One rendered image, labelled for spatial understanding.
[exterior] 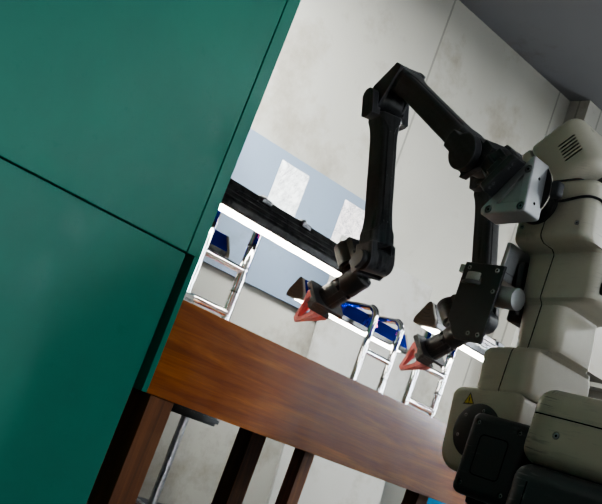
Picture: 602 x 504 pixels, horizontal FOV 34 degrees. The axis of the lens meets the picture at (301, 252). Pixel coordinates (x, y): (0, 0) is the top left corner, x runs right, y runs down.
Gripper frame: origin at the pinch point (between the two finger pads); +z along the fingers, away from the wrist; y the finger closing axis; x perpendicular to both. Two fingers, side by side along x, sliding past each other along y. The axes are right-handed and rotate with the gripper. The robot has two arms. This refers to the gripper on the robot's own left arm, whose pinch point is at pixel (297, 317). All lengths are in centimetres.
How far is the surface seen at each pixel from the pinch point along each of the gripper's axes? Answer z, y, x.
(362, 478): 158, -272, -98
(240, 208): -1.7, 16.1, -23.9
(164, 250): -11, 55, 15
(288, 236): -2.0, -1.1, -23.9
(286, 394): 0.7, 9.6, 23.4
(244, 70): -36, 54, -14
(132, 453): 16, 41, 39
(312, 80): 66, -169, -269
